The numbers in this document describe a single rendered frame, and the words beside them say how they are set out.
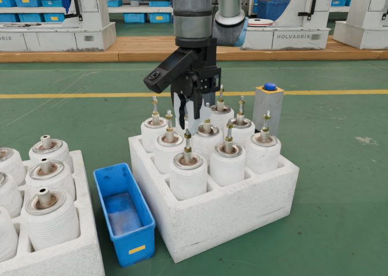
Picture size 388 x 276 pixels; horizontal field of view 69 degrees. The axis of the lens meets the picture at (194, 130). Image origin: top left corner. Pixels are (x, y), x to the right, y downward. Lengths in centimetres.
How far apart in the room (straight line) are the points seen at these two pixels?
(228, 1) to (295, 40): 182
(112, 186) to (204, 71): 55
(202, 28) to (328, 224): 69
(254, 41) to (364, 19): 104
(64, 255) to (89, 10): 240
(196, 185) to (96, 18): 232
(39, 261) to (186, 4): 55
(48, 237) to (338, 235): 75
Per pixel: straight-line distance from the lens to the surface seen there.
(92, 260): 68
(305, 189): 108
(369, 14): 320
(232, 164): 72
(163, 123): 88
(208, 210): 72
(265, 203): 84
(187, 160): 69
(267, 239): 88
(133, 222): 91
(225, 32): 116
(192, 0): 55
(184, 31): 56
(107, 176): 96
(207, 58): 61
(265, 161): 79
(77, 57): 280
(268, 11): 515
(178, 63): 55
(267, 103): 99
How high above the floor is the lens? 64
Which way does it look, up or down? 28 degrees down
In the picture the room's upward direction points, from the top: straight up
